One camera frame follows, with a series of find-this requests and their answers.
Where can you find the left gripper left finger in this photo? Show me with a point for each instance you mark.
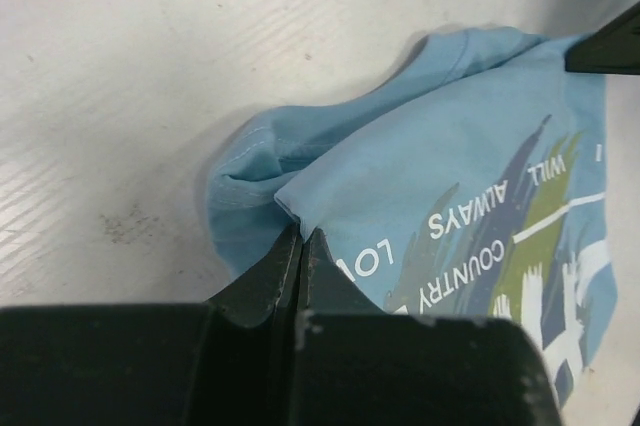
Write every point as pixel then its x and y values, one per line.
pixel 217 362

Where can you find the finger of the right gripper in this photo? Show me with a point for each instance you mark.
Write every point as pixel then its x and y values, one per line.
pixel 614 49

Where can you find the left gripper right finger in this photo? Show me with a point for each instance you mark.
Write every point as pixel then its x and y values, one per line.
pixel 358 365

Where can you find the light blue printed t-shirt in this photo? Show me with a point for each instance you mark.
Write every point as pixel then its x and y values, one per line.
pixel 473 182

